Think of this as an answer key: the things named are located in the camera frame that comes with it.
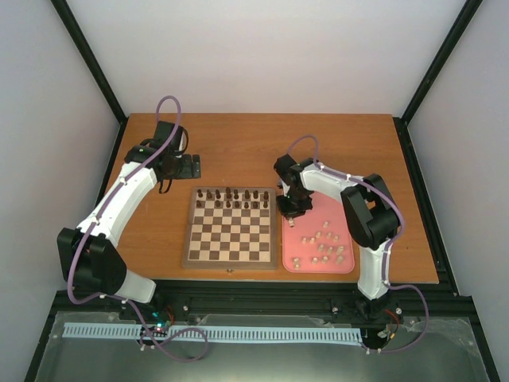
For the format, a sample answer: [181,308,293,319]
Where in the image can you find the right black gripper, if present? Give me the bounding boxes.
[276,189,313,220]

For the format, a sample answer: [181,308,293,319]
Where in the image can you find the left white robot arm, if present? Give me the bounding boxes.
[57,145,201,321]

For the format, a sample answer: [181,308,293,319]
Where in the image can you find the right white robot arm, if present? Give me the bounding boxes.
[274,154,404,300]

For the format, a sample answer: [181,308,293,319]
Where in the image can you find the dark chess pieces row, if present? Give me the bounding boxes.
[192,187,274,210]

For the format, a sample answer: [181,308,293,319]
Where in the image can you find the wooden chess board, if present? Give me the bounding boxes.
[182,186,278,270]

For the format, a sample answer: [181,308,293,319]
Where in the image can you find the pink plastic tray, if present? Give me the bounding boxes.
[282,193,355,275]

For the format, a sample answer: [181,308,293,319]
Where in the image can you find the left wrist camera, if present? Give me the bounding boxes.
[150,121,188,156]

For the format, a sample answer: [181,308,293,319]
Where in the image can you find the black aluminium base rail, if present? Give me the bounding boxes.
[55,278,474,325]

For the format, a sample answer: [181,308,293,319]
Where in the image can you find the light blue cable duct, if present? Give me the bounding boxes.
[61,322,362,346]

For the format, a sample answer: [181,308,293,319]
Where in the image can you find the black frame post left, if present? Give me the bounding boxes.
[50,0,129,125]

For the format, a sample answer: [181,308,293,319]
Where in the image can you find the black frame post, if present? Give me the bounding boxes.
[50,0,129,125]
[399,0,484,125]

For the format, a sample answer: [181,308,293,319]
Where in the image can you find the black frame post right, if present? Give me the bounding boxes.
[399,0,484,125]

